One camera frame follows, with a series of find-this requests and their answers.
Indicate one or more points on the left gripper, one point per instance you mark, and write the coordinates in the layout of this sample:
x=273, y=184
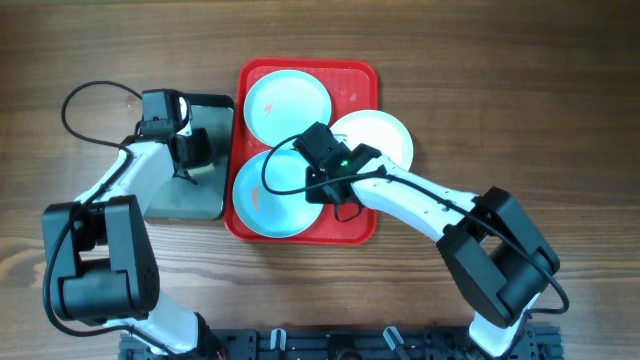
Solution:
x=205, y=154

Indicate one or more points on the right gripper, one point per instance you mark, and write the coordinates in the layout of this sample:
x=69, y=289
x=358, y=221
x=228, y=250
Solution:
x=315, y=195

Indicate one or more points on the white plate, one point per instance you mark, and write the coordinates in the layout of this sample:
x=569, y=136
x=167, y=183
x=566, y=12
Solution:
x=379, y=130

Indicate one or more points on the light blue plate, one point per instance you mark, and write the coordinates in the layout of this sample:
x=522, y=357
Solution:
x=267, y=214
x=285, y=103

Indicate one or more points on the green yellow sponge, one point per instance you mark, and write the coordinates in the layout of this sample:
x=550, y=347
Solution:
x=196, y=171

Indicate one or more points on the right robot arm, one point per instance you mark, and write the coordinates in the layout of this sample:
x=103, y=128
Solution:
x=497, y=257

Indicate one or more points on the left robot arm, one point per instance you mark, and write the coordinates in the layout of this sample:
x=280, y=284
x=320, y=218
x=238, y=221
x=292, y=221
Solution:
x=101, y=274

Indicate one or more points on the black water tray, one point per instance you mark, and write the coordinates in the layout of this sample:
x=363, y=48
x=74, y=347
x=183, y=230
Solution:
x=201, y=197

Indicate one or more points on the red plastic tray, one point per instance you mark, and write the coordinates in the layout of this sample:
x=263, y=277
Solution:
x=352, y=86

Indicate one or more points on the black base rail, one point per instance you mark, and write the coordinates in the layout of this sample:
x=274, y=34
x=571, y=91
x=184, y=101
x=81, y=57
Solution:
x=434, y=343

